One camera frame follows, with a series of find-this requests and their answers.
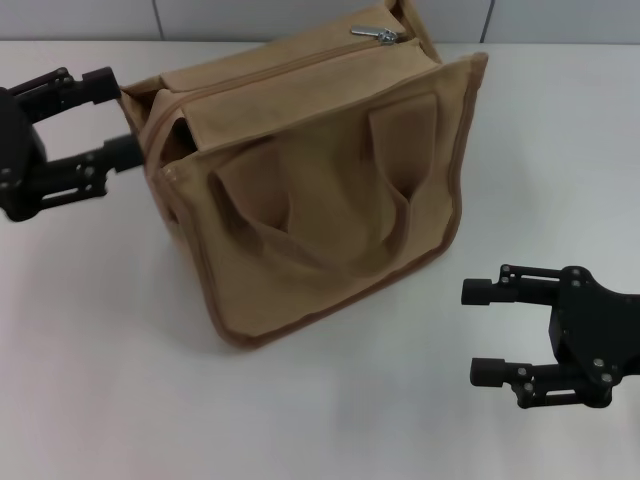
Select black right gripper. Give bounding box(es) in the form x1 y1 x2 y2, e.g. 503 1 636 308
460 263 640 410

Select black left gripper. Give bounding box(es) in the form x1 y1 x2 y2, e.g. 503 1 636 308
0 66 144 224

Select khaki canvas food bag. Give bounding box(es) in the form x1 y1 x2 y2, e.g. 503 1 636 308
119 0 490 350

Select silver metal zipper pull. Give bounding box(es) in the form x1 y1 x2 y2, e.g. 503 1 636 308
349 22 405 47

